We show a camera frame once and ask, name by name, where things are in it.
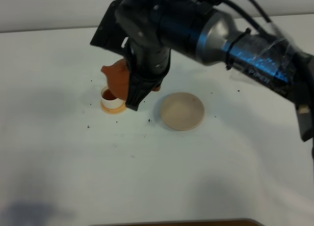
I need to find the near white teacup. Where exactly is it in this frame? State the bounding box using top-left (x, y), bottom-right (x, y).
top-left (100, 85), bottom-right (124, 109)

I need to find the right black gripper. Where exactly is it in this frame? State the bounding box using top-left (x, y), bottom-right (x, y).
top-left (91, 0), bottom-right (204, 111)

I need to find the brown clay teapot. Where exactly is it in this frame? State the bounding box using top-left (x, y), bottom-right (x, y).
top-left (101, 58), bottom-right (162, 100)

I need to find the beige round teapot saucer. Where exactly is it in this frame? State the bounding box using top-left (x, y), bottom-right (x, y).
top-left (159, 92), bottom-right (205, 131)

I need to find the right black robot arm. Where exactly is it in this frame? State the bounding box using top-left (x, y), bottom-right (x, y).
top-left (90, 0), bottom-right (314, 141)

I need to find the near orange cup coaster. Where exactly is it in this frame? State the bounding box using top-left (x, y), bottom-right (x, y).
top-left (100, 102), bottom-right (127, 114)

